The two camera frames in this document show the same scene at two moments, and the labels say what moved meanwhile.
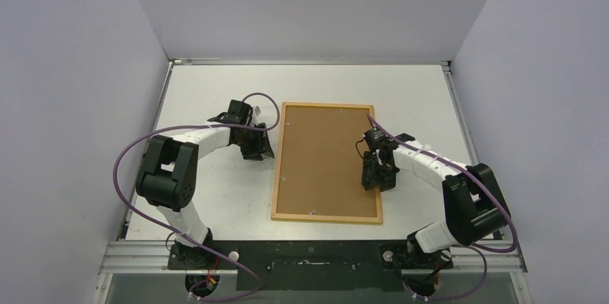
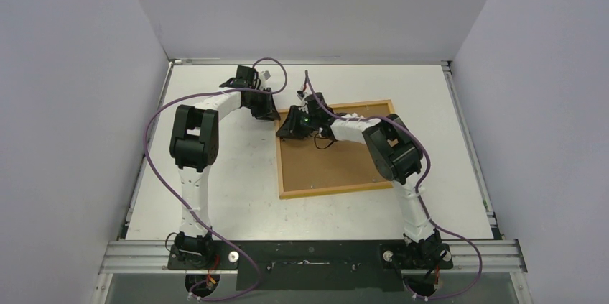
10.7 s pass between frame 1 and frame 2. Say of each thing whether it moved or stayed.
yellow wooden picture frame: moved
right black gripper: moved
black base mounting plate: stayed
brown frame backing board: moved
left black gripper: moved
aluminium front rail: stayed
